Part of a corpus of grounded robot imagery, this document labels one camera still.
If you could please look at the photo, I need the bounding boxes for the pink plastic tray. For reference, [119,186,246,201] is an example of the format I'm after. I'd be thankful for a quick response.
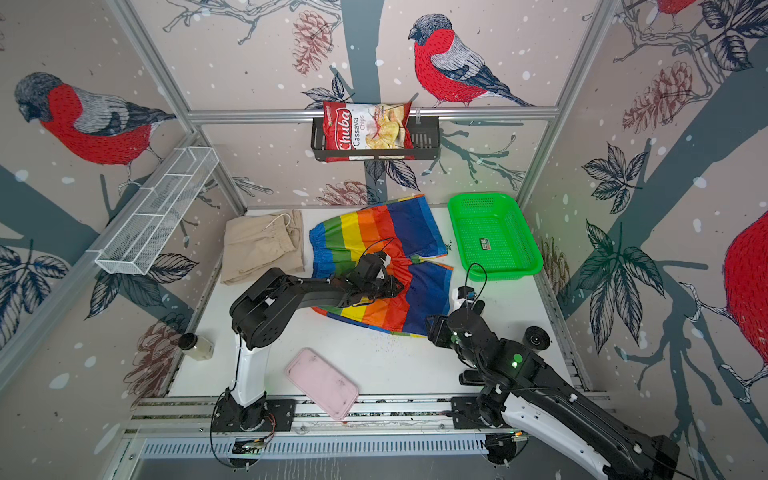
[284,348,359,421]

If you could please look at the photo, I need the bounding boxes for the white wire wall basket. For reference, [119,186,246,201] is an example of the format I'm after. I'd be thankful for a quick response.
[95,146,219,275]

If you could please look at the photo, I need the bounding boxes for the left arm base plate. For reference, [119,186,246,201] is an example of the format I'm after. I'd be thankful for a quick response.
[210,394,297,433]

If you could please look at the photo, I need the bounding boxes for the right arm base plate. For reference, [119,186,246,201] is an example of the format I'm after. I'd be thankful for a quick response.
[447,395,527,434]

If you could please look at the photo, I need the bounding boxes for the green plastic basket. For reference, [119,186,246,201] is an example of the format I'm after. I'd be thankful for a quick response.
[448,192,543,282]

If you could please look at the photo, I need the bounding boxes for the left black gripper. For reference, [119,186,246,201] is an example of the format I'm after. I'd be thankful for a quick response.
[362,278,405,302]

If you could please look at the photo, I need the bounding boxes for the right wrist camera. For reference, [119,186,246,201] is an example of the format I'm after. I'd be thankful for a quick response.
[451,286,478,310]

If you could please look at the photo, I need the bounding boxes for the black wire wall basket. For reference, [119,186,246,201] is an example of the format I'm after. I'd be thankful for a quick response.
[310,116,441,162]

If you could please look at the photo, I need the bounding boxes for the small bottle left side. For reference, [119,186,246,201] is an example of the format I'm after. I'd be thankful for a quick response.
[177,332,214,361]

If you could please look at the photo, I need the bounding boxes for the red cassava chips bag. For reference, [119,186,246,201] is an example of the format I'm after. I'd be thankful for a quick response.
[322,102,413,162]

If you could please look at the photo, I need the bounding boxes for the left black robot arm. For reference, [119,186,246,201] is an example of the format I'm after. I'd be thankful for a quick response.
[211,252,405,432]

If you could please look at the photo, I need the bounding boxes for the white round cup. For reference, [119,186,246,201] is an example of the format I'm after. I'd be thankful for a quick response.
[523,326,551,351]

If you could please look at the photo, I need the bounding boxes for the beige shorts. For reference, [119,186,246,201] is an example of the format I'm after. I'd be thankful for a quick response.
[220,210,304,285]

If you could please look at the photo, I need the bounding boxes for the multicoloured shorts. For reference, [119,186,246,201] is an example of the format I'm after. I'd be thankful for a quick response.
[309,194,453,336]

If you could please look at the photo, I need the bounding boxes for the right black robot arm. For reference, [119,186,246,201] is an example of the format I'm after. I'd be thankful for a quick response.
[425,305,680,479]

